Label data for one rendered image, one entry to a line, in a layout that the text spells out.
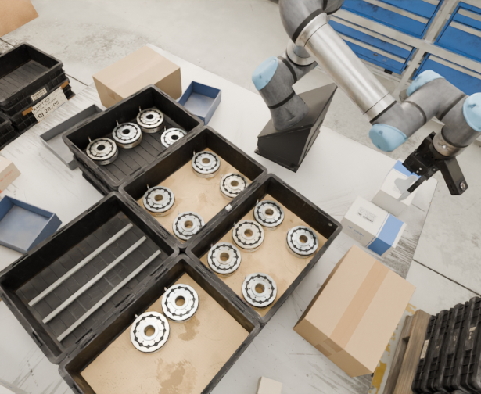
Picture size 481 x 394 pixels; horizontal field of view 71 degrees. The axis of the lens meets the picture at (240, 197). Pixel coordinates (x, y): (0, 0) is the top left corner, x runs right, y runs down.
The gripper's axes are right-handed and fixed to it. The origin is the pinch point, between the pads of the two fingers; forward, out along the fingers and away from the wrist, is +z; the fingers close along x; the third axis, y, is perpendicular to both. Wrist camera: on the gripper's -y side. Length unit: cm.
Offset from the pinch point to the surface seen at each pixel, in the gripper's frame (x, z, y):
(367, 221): 5.9, 22.2, 2.9
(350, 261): 26.3, 13.1, -2.9
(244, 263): 52, 15, 18
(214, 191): 43, 16, 45
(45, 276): 100, 12, 52
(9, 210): 102, 25, 89
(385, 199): -10.3, 27.5, 4.6
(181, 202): 55, 15, 48
